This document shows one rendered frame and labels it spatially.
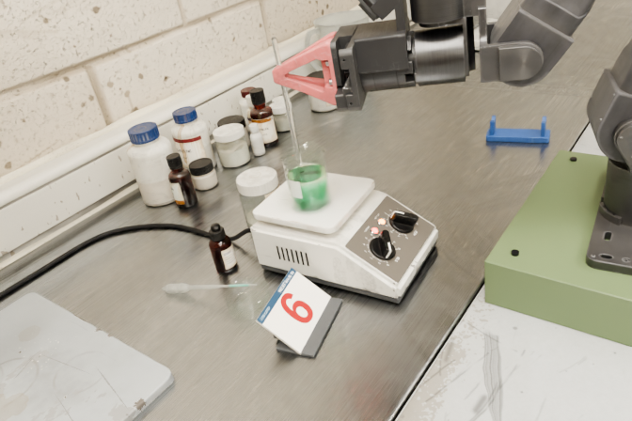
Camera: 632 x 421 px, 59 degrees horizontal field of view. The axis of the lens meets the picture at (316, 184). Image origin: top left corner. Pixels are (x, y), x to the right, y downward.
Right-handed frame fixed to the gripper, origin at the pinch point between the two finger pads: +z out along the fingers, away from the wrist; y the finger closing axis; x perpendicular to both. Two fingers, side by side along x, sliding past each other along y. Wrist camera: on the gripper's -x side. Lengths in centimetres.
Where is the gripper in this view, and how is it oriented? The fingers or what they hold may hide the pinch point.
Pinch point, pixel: (280, 74)
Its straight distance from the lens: 62.4
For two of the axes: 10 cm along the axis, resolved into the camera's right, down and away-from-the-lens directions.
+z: -9.6, 0.6, 2.6
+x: 1.8, 8.6, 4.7
